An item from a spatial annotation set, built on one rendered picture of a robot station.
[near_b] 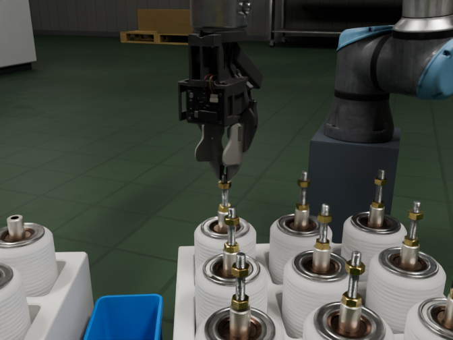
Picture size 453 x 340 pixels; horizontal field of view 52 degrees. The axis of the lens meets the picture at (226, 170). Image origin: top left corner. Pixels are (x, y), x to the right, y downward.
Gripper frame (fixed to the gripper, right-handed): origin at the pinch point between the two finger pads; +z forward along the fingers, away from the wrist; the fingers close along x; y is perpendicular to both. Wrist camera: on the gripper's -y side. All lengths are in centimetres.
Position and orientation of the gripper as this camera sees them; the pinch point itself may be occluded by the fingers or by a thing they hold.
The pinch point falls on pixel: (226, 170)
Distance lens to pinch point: 68.8
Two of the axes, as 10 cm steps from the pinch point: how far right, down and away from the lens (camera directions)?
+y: -4.4, 3.0, -8.4
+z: 0.0, 9.4, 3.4
